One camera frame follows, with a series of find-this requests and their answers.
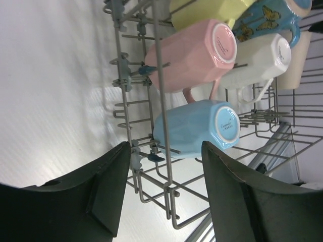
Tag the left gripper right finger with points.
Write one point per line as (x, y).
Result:
(295, 216)

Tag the light blue mug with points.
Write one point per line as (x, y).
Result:
(205, 120)

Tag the white mug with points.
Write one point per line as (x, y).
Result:
(260, 59)

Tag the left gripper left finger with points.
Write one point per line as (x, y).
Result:
(82, 205)

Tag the pink mug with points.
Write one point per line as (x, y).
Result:
(199, 54)

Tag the blue butterfly mug orange inside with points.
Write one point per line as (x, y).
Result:
(272, 16)

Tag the beige tumbler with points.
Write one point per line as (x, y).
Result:
(292, 77)

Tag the pale yellow-green mug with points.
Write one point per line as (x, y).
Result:
(186, 13)

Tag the grey wire dish rack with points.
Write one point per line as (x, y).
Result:
(168, 182)

